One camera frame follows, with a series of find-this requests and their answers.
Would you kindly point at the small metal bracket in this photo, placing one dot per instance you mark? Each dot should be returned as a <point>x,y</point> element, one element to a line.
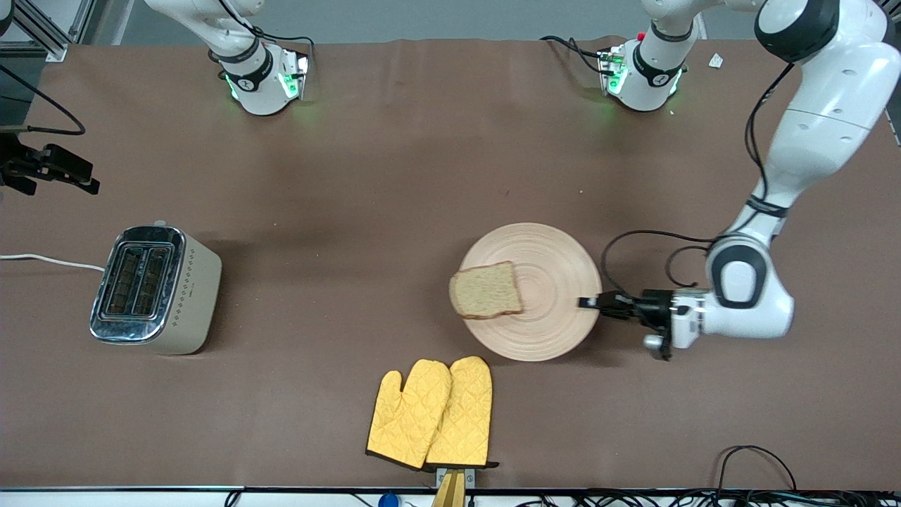
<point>470,477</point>

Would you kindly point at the blue round object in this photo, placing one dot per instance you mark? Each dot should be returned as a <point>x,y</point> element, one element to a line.
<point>388,501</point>

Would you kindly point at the aluminium frame profile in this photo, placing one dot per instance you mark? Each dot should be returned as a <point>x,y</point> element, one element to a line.
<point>49,42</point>

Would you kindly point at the round wooden plate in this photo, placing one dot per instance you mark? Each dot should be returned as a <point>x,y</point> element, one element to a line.
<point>556,282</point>

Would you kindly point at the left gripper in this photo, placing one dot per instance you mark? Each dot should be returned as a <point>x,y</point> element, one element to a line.
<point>653,304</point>

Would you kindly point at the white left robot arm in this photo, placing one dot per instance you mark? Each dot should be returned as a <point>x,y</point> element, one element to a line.
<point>816,141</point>

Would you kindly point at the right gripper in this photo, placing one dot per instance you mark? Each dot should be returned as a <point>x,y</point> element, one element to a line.
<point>15,165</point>

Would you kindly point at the beige chrome toaster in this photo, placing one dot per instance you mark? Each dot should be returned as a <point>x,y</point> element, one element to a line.
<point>191,303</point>

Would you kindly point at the yellow quilted oven mitt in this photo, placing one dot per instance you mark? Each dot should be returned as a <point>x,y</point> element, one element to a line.
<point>466,415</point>
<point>408,415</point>

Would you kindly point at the brown bread slice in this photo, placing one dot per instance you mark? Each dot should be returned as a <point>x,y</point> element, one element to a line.
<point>486,290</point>

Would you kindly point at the brown table cover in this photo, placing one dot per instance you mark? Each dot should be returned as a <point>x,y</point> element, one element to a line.
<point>422,141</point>

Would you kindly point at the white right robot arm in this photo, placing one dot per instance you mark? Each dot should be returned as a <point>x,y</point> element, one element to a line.
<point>260,88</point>

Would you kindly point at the wooden stick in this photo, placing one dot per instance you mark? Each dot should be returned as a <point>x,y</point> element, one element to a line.
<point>450,494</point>

